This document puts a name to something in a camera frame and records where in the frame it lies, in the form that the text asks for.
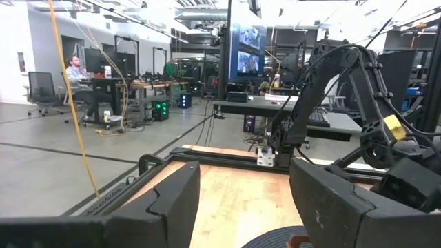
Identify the silver arm base bracket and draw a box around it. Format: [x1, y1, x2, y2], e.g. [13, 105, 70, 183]
[256, 147, 276, 168]

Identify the person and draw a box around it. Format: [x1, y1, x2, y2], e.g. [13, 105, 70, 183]
[64, 54, 116, 122]

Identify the black panel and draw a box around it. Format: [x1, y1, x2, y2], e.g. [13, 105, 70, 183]
[377, 50, 418, 114]

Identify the wooden desk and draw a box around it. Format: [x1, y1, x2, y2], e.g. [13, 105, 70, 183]
[128, 79, 191, 122]

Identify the black desk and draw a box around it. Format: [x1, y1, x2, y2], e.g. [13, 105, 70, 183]
[79, 76, 127, 131]

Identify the large display screen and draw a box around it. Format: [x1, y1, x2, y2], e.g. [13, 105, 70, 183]
[227, 0, 269, 83]

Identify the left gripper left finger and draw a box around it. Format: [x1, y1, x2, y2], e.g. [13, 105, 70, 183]
[0, 160, 202, 248]

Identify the black cable hook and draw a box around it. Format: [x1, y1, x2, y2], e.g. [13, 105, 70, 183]
[137, 153, 167, 177]

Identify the round dark blue placemat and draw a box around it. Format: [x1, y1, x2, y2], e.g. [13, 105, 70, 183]
[240, 225, 313, 248]

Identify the yellow tag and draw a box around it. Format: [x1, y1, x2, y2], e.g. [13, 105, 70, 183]
[383, 114, 408, 141]

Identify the computer with white lights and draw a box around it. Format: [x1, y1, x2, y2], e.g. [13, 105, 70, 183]
[178, 92, 193, 110]

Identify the wooden three-compartment tray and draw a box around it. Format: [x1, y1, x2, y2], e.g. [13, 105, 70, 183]
[287, 234, 313, 248]

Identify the black box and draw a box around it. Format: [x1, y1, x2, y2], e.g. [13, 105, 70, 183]
[225, 90, 249, 104]

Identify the black keyboard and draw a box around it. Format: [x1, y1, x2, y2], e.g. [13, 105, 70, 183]
[305, 109, 331, 128]

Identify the yellow hanging cable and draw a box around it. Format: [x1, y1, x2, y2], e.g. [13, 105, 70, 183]
[46, 0, 102, 200]

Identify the grey office chair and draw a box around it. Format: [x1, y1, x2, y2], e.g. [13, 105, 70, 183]
[22, 70, 65, 117]

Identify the computer with green lights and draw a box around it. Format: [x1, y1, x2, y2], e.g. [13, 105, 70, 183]
[151, 99, 171, 123]

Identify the grey table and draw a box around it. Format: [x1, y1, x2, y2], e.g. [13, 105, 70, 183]
[212, 94, 363, 143]

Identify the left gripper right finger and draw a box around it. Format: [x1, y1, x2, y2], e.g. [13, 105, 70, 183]
[288, 157, 441, 248]

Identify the computer with pink lights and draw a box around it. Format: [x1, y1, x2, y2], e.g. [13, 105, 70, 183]
[243, 114, 257, 134]

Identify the black monitor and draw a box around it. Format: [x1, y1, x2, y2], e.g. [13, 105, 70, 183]
[84, 47, 103, 74]

